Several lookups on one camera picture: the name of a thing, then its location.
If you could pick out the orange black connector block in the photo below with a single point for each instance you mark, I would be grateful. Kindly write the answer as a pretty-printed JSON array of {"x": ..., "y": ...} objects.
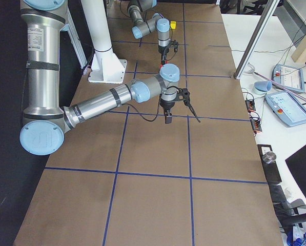
[{"x": 250, "y": 104}]

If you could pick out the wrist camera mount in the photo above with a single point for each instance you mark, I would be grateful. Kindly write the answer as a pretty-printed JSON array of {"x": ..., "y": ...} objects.
[
  {"x": 173, "y": 44},
  {"x": 183, "y": 95}
]

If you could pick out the yellow wooden block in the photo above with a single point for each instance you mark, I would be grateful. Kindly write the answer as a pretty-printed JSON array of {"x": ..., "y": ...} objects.
[{"x": 173, "y": 24}]

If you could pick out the metal cylinder weight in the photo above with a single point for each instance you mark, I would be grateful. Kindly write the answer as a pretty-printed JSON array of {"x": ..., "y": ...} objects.
[{"x": 269, "y": 157}]

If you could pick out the near teach pendant tablet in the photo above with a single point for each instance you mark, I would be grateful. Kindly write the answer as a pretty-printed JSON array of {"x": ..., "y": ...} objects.
[{"x": 289, "y": 110}]

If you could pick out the white pedestal column with base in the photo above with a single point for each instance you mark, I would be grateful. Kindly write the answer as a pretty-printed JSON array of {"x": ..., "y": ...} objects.
[{"x": 106, "y": 67}]

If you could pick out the black box under cylinder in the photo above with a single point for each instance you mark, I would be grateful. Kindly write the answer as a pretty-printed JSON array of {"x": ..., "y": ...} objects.
[{"x": 270, "y": 170}]

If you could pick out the teach pendant tablet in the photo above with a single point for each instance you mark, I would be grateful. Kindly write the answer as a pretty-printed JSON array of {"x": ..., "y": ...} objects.
[
  {"x": 289, "y": 77},
  {"x": 289, "y": 110}
]

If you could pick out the blue cup on tape roll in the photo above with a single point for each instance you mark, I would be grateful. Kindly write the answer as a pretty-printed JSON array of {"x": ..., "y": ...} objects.
[{"x": 262, "y": 87}]

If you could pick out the far teach pendant tablet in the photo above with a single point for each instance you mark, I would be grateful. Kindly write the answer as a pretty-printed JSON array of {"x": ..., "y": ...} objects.
[{"x": 289, "y": 77}]

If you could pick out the aluminium frame post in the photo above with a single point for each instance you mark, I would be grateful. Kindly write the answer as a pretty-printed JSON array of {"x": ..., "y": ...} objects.
[{"x": 262, "y": 23}]

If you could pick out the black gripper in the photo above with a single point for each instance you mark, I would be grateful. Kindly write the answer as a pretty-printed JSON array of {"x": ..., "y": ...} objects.
[
  {"x": 167, "y": 104},
  {"x": 164, "y": 50}
]

